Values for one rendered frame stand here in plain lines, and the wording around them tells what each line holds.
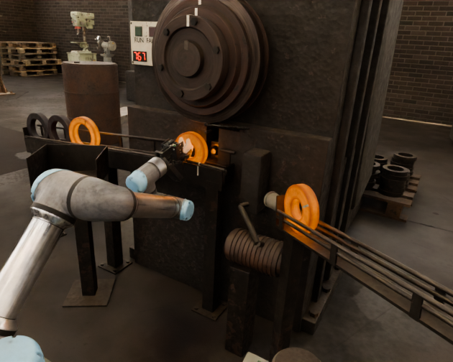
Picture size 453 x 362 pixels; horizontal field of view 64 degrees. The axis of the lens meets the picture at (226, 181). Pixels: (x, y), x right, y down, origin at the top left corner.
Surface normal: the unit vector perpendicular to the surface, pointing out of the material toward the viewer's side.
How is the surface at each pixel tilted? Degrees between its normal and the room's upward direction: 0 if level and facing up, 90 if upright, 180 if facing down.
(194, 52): 90
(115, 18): 90
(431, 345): 0
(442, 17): 90
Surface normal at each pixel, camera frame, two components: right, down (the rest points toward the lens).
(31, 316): 0.05, -0.93
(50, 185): -0.25, -0.45
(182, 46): -0.50, 0.30
